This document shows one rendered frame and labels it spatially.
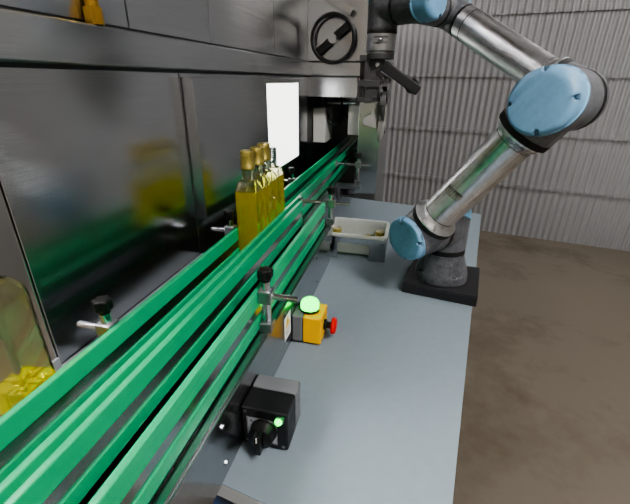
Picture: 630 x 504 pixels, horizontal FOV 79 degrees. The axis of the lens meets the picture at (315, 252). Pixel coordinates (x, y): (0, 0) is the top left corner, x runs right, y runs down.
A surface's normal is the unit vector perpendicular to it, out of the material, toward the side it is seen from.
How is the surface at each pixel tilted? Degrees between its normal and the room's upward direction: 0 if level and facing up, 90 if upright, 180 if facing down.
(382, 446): 0
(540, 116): 83
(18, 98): 90
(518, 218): 90
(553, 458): 0
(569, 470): 0
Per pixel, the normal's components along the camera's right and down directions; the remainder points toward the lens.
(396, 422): 0.01, -0.91
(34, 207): 0.97, 0.11
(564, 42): -0.39, 0.37
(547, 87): -0.71, 0.16
